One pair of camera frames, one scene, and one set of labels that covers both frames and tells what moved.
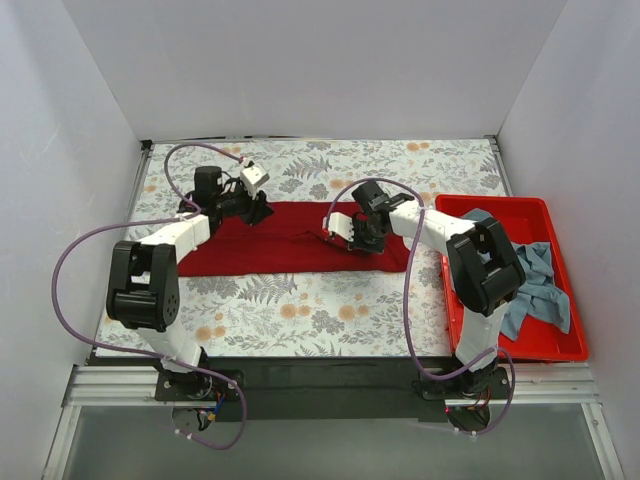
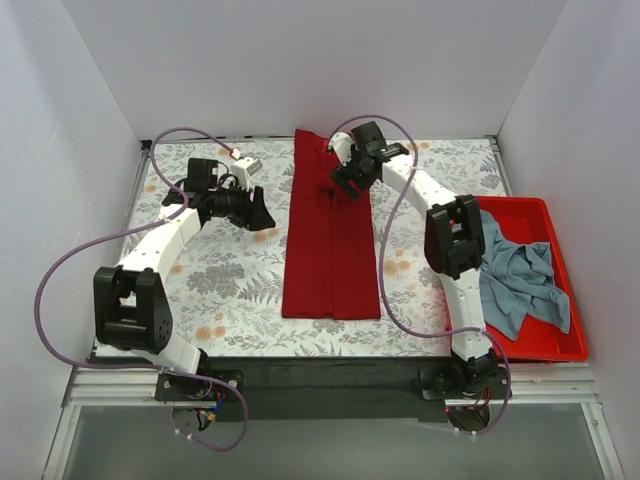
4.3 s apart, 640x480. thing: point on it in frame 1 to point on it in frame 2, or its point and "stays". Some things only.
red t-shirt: (290, 241) to (331, 269)
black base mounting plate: (325, 388) stays
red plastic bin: (524, 220) stays
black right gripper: (356, 235) to (347, 176)
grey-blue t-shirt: (537, 296) stays
